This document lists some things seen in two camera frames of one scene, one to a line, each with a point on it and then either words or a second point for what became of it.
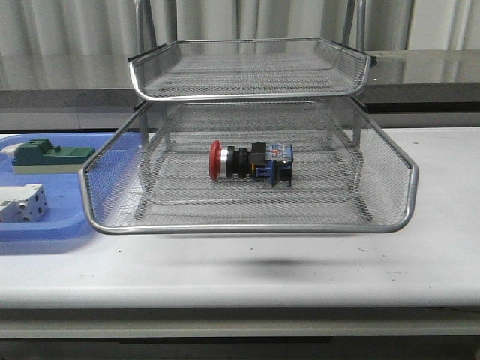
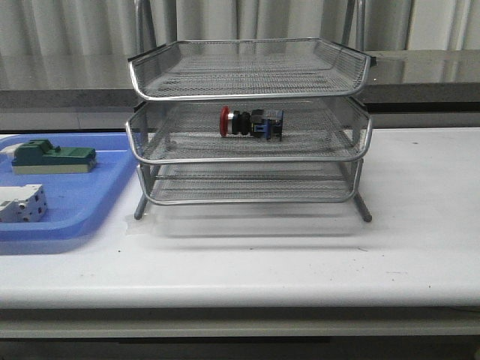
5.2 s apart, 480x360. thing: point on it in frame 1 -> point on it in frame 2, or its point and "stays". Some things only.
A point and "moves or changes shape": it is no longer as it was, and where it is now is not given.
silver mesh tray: x=151 y=175 moves or changes shape
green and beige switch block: x=39 y=156 stays
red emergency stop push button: x=265 y=160 -> x=257 y=123
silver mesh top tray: x=248 y=70 stays
